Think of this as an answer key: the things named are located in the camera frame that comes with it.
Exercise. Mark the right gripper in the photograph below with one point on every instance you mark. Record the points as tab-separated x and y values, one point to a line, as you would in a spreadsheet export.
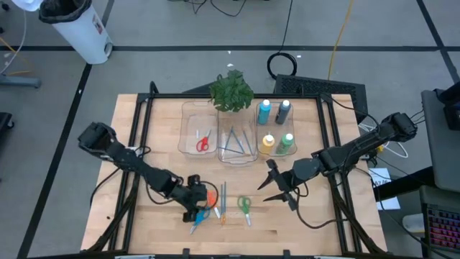
289	180

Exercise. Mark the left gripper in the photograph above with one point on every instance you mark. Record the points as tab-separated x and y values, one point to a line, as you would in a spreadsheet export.
190	198

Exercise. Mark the yellow paint bottle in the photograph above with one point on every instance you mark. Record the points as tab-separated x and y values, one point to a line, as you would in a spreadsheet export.
268	144

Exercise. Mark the green paint bottle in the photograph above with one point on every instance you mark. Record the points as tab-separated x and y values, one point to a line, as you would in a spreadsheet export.
285	144

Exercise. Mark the black paint bottle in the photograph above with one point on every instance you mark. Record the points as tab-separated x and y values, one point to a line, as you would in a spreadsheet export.
283	113

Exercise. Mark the teal paint bottle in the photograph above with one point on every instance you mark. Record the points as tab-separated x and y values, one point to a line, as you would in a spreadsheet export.
264	113

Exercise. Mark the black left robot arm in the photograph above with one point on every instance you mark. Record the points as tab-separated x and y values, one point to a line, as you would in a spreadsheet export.
143	169

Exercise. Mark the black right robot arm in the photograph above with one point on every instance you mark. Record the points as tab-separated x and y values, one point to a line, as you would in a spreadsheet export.
345	154

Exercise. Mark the clear plastic bin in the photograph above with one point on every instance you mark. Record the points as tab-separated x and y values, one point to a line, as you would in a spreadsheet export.
224	160
190	118
274	127

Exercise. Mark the potted green plant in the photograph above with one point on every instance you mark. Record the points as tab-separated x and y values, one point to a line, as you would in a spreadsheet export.
231	91

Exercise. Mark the white paper sheet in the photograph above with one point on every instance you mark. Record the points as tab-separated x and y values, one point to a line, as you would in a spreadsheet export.
390	203

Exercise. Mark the dark keyboard desk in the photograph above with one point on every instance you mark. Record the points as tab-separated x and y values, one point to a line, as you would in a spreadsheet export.
427	201

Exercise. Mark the backlit computer keyboard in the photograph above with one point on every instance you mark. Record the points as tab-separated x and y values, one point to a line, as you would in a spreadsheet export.
443	230

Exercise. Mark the black desktop device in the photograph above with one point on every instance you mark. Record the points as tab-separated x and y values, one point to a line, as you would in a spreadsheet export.
453	108

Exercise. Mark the white trash can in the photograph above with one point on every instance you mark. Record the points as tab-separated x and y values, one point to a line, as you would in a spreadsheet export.
81	36

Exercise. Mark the black equipment base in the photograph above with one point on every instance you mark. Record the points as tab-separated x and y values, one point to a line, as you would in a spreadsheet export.
5	120

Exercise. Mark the grey stand base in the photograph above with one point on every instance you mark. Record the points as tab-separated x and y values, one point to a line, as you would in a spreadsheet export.
18	81

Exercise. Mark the black aluminium table frame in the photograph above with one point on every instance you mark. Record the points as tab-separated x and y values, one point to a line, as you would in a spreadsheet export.
230	96

